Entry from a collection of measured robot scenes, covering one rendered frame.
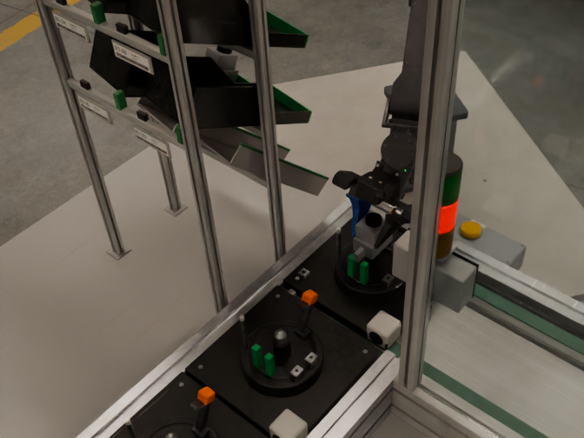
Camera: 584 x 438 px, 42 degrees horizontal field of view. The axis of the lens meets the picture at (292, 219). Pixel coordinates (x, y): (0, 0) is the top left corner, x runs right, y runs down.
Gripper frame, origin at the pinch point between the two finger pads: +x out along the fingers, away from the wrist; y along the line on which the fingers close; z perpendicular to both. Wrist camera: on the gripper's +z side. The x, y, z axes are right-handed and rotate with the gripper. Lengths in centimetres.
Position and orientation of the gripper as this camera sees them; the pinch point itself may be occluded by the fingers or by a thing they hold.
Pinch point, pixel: (371, 224)
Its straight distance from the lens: 135.5
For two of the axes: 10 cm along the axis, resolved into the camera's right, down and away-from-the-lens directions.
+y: 7.6, 4.2, -4.9
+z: -5.5, 0.1, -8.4
